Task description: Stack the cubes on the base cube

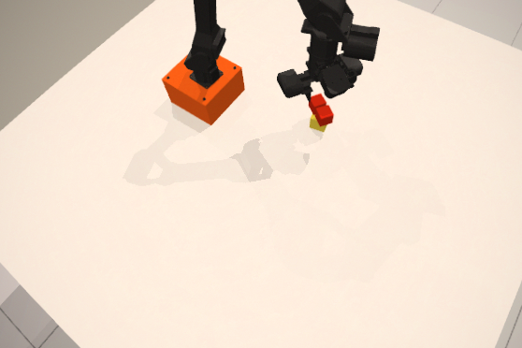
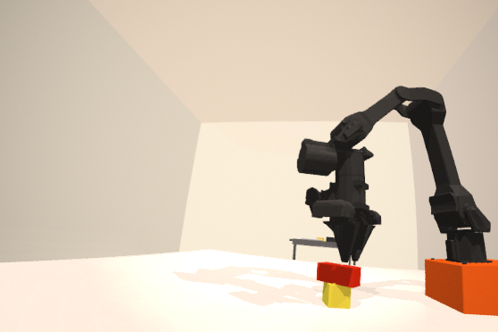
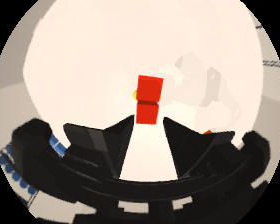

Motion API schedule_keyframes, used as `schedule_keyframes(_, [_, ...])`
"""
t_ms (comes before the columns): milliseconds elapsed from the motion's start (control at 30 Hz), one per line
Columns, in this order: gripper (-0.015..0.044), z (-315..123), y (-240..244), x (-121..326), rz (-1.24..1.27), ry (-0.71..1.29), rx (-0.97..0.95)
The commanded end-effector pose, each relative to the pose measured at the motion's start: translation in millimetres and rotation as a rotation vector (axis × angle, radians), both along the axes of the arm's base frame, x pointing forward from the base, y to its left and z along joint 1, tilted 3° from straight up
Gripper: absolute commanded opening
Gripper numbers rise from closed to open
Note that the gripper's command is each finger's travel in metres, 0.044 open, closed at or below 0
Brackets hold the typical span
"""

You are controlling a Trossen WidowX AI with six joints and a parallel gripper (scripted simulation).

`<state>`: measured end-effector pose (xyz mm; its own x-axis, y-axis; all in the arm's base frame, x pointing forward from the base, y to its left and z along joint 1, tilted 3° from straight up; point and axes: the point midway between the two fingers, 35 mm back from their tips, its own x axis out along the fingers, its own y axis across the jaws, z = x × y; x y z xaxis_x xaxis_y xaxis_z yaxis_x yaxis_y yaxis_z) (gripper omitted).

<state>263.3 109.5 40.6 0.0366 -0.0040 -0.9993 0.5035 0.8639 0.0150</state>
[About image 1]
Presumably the yellow cube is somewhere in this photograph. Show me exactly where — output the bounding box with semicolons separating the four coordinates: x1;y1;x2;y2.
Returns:
310;114;327;132

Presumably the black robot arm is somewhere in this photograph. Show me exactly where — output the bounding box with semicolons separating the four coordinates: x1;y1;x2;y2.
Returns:
184;0;381;99

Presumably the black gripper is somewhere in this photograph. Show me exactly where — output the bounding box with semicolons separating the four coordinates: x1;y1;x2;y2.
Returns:
277;46;363;102

